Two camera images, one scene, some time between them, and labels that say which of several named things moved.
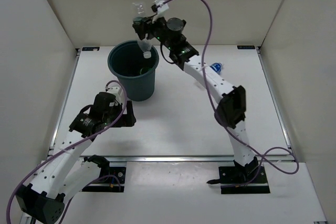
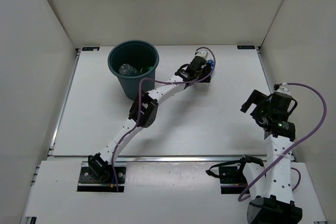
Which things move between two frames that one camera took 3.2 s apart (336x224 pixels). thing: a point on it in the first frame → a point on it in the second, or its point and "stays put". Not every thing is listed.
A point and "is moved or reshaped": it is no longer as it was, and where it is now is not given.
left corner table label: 95,49 stays put
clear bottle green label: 139,9 → 128,70
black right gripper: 145,27 → 256,97
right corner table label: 245,47 stays put
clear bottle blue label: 217,67 is moved or reshaped
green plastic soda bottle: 144,70 stays put
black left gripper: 127,119 → 207,79
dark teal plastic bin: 126,62 stays put
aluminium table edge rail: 186,159 stays put
